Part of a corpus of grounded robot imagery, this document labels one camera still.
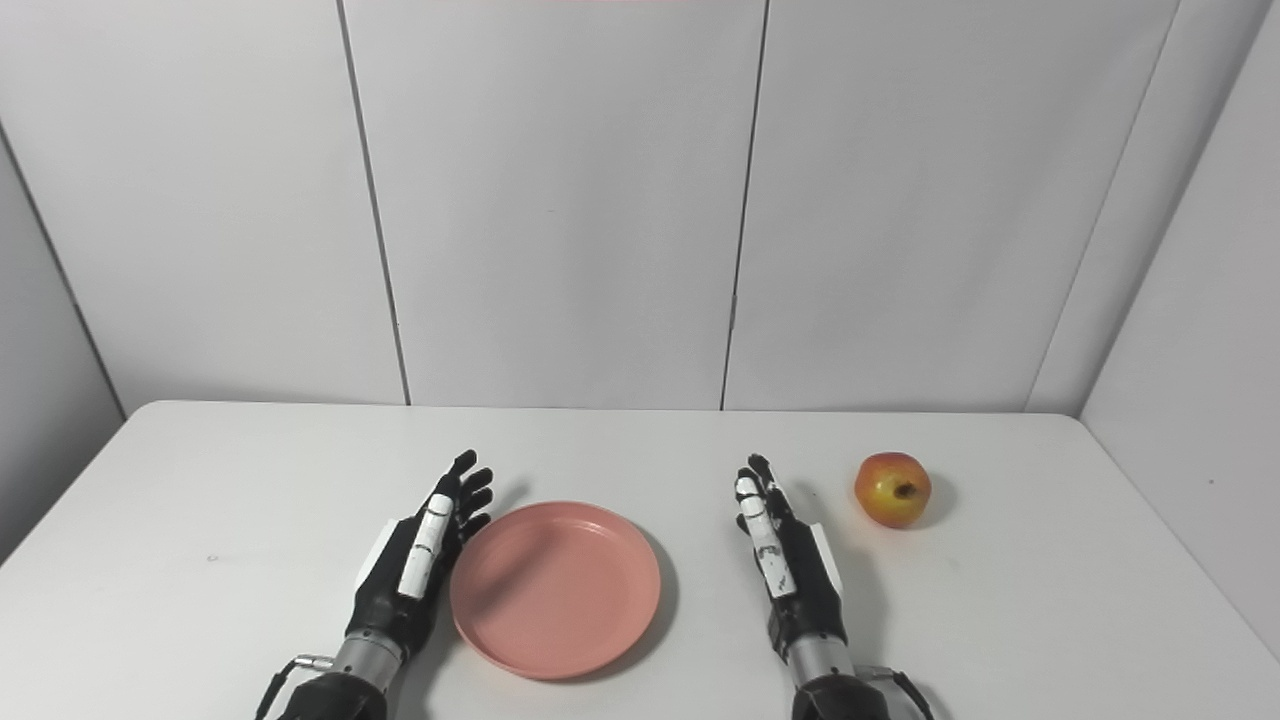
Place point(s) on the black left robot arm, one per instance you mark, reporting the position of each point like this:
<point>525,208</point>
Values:
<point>345,685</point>

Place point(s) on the pink round plate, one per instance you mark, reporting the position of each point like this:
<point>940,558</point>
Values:
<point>555,590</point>

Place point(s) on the red yellow apple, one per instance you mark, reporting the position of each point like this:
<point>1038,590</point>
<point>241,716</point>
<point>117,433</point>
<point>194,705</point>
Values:
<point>890,488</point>

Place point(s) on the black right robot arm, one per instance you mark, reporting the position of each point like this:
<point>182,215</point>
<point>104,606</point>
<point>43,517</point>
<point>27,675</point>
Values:
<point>835,690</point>

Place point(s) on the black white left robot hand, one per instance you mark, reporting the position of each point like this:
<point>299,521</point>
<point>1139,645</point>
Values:
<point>395,590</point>

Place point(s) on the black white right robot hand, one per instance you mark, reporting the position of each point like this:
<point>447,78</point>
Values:
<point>800,580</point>

